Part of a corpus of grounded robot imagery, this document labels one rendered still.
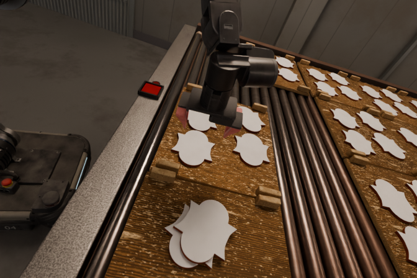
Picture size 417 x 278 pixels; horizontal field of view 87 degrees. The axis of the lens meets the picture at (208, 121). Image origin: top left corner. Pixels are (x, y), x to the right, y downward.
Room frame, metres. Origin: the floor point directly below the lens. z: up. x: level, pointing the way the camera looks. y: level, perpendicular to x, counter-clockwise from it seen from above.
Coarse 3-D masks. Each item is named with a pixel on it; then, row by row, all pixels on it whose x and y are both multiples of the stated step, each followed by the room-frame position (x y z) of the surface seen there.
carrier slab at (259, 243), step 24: (144, 192) 0.26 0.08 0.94; (168, 192) 0.28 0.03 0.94; (192, 192) 0.31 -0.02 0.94; (216, 192) 0.33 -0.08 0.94; (144, 216) 0.22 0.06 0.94; (168, 216) 0.23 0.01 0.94; (240, 216) 0.29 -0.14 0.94; (264, 216) 0.31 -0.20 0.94; (120, 240) 0.16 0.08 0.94; (144, 240) 0.17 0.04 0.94; (168, 240) 0.19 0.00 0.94; (240, 240) 0.23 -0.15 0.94; (264, 240) 0.25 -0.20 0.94; (120, 264) 0.12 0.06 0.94; (144, 264) 0.13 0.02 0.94; (168, 264) 0.15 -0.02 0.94; (216, 264) 0.17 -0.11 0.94; (240, 264) 0.19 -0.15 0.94; (264, 264) 0.20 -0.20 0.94; (288, 264) 0.22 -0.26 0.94
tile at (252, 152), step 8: (248, 136) 0.57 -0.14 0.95; (256, 136) 0.58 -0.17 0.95; (240, 144) 0.52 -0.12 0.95; (248, 144) 0.53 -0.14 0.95; (256, 144) 0.54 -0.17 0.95; (240, 152) 0.48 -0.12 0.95; (248, 152) 0.49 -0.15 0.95; (256, 152) 0.51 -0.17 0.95; (264, 152) 0.52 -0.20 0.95; (248, 160) 0.46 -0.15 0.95; (256, 160) 0.47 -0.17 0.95; (264, 160) 0.48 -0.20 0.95
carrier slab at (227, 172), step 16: (256, 112) 0.74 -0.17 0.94; (176, 128) 0.50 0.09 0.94; (224, 128) 0.57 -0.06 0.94; (160, 144) 0.42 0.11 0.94; (176, 144) 0.44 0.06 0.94; (224, 144) 0.50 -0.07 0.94; (176, 160) 0.38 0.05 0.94; (224, 160) 0.44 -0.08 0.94; (240, 160) 0.46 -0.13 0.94; (272, 160) 0.51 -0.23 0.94; (176, 176) 0.34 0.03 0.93; (192, 176) 0.35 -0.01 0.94; (208, 176) 0.37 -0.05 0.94; (224, 176) 0.38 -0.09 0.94; (240, 176) 0.40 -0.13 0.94; (256, 176) 0.42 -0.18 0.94; (272, 176) 0.44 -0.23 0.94; (240, 192) 0.35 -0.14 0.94
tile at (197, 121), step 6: (192, 114) 0.58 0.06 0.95; (198, 114) 0.59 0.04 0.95; (204, 114) 0.60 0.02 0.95; (192, 120) 0.55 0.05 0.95; (198, 120) 0.56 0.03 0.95; (204, 120) 0.57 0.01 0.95; (192, 126) 0.52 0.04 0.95; (198, 126) 0.53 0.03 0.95; (204, 126) 0.54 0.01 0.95; (210, 126) 0.55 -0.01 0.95
